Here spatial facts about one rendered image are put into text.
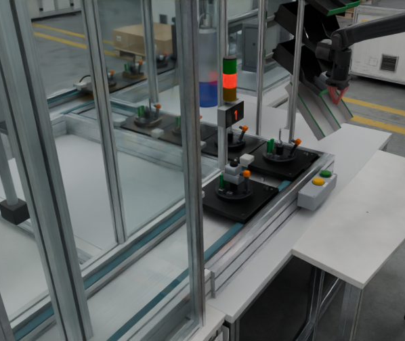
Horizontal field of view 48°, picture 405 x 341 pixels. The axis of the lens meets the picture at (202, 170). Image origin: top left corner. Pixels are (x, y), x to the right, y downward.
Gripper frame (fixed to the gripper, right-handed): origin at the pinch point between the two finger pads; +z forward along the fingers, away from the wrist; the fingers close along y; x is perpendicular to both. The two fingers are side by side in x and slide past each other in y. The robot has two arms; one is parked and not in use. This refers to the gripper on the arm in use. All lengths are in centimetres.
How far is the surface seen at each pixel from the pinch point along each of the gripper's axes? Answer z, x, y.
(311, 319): 104, 7, 7
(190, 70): -35, 0, 89
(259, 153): 27.6, -27.3, 5.6
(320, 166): 27.8, -2.2, 0.7
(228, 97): -2.9, -30.7, 25.9
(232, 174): 17.9, -18.5, 41.0
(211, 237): 32, -15, 59
